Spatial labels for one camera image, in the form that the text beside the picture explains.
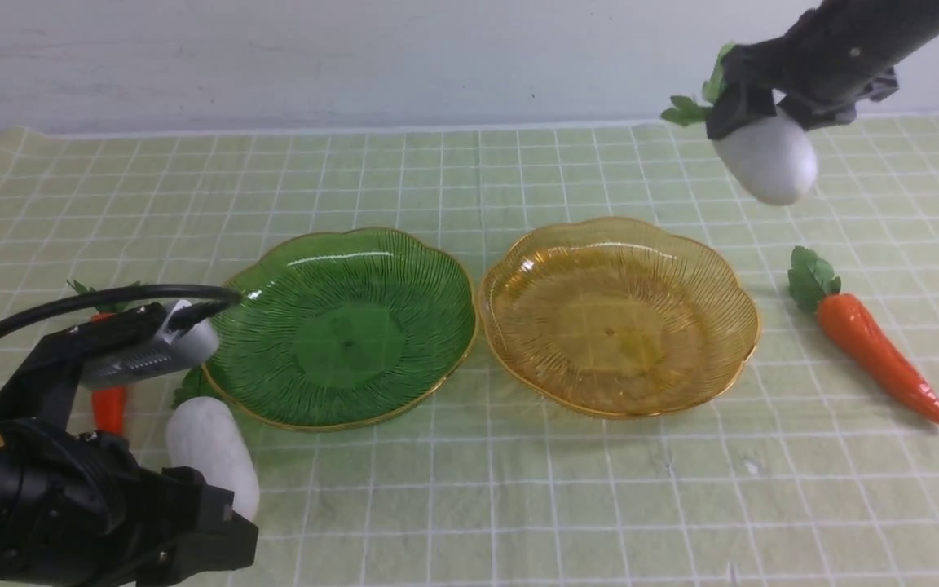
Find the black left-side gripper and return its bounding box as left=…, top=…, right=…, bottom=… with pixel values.
left=0, top=423, right=258, bottom=586

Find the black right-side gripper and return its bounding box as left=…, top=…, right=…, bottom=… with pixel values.
left=707, top=1, right=939, bottom=141

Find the white toy radish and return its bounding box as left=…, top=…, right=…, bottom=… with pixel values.
left=165, top=368, right=261, bottom=521
left=660, top=43, right=818, bottom=205

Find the orange toy carrot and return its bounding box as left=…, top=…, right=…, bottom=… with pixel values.
left=90, top=302, right=130, bottom=437
left=787, top=245, right=939, bottom=425

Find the green plastic plate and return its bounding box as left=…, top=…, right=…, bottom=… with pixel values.
left=198, top=227, right=478, bottom=432

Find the amber plastic plate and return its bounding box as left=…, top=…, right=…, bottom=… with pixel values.
left=476, top=217, right=761, bottom=420

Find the green checkered tablecloth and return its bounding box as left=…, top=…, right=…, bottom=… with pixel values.
left=0, top=117, right=939, bottom=586

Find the grey left-side wrist camera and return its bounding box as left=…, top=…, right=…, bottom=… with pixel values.
left=81, top=298, right=219, bottom=391

